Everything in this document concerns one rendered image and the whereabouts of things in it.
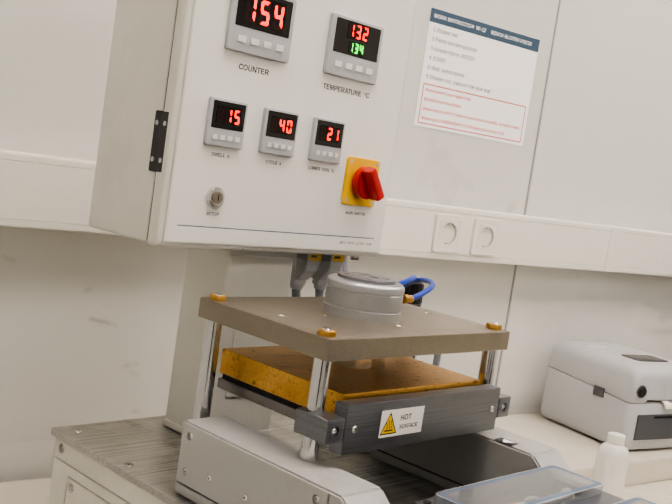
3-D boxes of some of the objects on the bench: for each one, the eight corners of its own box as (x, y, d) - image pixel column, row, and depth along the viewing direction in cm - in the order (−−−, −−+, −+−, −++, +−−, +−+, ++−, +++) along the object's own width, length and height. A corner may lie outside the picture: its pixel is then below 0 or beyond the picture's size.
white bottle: (622, 528, 151) (638, 440, 150) (593, 525, 150) (609, 437, 149) (608, 516, 156) (624, 430, 155) (580, 513, 155) (595, 427, 154)
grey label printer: (534, 416, 199) (548, 336, 198) (600, 414, 210) (613, 339, 208) (626, 455, 179) (641, 367, 177) (693, 451, 189) (709, 368, 188)
